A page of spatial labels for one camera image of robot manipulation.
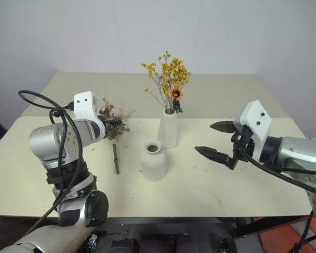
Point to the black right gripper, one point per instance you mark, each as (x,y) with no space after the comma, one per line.
(241,147)

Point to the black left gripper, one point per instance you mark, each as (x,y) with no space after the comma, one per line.
(108,121)

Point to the pink dried flower bouquet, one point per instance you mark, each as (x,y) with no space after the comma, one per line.
(113,121)

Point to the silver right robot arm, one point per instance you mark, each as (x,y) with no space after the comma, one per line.
(300,153)

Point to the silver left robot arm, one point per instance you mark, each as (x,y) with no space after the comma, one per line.
(47,142)

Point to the yellow flower bouquet with sunflower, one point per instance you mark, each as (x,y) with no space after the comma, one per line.
(171,79)

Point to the cream table mat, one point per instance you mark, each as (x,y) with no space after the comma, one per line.
(213,92)
(195,184)

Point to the tall slim white vase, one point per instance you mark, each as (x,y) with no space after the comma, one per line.
(169,131)

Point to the short round white vase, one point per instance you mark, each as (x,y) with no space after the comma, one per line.
(153,163)

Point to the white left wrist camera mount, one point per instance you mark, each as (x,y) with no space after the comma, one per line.
(84,106)

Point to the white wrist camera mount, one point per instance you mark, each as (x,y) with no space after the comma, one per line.
(84,106)
(254,118)

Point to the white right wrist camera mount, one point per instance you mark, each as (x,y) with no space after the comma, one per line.
(254,118)

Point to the black table frame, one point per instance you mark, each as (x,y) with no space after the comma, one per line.
(173,221)

